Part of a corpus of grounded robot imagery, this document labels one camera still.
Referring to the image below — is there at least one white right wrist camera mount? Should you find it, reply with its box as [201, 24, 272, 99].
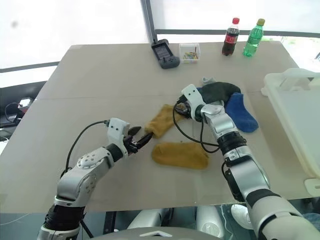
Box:
[180, 84, 208, 121]

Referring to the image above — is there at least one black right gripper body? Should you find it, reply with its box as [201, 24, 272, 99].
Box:
[174, 98, 193, 119]

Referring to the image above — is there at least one cola bottle red cap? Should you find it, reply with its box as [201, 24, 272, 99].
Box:
[221, 17, 241, 57]

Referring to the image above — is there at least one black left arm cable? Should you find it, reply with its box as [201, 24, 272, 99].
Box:
[59, 120, 112, 179]

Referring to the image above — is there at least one grey handheld phone controller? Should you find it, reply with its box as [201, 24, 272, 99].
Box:
[150, 38, 181, 70]

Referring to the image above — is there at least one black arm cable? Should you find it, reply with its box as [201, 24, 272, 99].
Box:
[172, 99, 222, 154]
[59, 120, 112, 179]

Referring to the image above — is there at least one silver robot body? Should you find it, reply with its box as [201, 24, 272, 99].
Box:
[113, 204, 227, 240]

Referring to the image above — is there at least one dark grey sock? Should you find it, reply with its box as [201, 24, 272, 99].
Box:
[200, 81, 243, 105]

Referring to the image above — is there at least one green soda bottle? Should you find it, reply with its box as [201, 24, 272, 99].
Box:
[242, 18, 266, 58]

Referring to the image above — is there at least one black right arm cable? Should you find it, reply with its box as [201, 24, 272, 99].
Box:
[172, 99, 222, 154]

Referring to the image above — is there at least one dark window frame post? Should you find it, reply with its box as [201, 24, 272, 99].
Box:
[144, 0, 159, 44]

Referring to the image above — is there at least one clear box of coloured clips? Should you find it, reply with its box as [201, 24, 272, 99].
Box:
[178, 42, 202, 64]

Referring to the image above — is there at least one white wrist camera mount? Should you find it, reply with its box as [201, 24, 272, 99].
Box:
[106, 117, 132, 154]
[180, 84, 208, 121]

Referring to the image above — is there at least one black equipment with cables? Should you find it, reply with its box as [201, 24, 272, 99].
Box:
[0, 82, 45, 127]

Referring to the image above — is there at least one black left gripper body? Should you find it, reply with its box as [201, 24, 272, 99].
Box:
[123, 134, 139, 155]

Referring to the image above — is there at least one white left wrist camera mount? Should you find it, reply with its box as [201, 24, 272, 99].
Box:
[106, 117, 132, 154]

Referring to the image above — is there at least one mustard yellow sock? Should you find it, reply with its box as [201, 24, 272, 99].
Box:
[144, 103, 188, 140]
[151, 141, 210, 171]

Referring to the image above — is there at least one white plastic basket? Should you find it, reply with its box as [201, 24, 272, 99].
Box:
[260, 68, 320, 191]

